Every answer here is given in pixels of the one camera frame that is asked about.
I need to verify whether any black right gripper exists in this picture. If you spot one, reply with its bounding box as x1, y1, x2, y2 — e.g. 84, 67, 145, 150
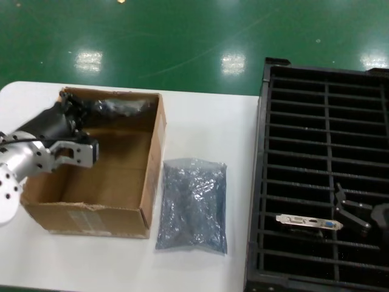
334, 182, 389, 238

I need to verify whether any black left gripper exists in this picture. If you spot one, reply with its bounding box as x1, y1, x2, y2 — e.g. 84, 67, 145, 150
16, 89, 104, 144

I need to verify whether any grey translucent antistatic bag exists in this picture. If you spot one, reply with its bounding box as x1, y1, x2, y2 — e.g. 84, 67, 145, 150
94, 97, 156, 118

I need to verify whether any open brown cardboard box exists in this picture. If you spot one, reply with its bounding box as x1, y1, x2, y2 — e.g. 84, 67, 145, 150
19, 86, 168, 240

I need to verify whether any black slotted plastic container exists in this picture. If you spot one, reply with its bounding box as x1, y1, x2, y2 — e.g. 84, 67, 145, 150
244, 57, 389, 292

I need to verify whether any crumpled bluish antistatic bag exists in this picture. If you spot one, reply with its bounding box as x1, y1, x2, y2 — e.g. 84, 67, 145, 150
154, 157, 229, 256

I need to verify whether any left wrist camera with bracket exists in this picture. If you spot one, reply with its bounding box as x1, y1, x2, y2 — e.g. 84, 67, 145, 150
48, 133, 100, 169

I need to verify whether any graphics card with metal bracket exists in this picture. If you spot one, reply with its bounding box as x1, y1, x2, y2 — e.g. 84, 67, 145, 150
275, 214, 344, 240

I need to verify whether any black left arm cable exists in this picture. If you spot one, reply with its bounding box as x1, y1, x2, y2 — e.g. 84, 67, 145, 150
0, 136, 54, 146

